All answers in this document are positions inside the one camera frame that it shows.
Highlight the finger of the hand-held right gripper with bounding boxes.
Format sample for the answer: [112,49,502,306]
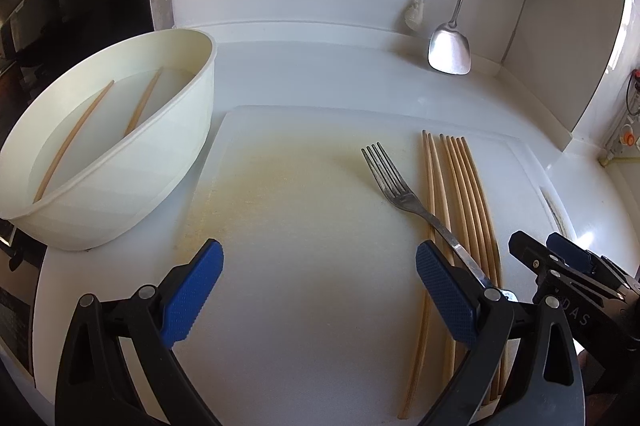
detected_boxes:
[546,233,639,295]
[509,230,577,293]

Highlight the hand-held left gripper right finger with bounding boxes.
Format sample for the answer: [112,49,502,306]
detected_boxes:
[416,241,592,426]

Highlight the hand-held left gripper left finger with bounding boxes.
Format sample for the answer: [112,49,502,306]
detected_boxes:
[54,240,224,426]

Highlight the bunch of wooden chopsticks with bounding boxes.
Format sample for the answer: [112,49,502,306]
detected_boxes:
[397,130,507,421]

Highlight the white plastic bowl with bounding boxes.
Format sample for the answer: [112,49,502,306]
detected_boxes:
[0,28,217,251]

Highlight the wooden chopstick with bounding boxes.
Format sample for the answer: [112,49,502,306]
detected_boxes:
[33,80,116,205]
[123,67,164,139]

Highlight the steel fork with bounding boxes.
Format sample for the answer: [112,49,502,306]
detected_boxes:
[361,142,493,291]

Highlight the white cutting board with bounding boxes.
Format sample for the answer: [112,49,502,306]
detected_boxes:
[125,106,576,426]

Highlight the black stove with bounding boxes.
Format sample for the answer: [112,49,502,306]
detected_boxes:
[0,221,46,377]

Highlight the wall power outlets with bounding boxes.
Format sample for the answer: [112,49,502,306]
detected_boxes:
[597,68,640,159]

